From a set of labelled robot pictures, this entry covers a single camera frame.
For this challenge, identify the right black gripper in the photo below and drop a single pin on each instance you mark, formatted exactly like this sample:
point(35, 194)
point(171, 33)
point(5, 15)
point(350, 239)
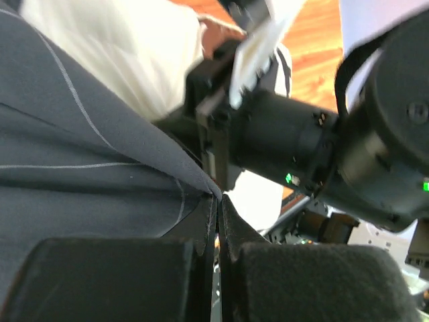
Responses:
point(284, 140)

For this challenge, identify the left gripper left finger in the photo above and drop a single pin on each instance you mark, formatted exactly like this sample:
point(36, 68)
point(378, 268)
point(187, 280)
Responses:
point(161, 279)

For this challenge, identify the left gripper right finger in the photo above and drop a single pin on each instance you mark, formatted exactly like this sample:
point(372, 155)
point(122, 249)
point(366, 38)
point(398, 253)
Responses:
point(261, 281)

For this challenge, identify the cream pillow with bear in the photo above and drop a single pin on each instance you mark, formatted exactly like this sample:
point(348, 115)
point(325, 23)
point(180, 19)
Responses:
point(124, 64)

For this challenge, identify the dark grey checked pillowcase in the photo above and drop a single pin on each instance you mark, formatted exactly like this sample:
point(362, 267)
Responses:
point(28, 89)

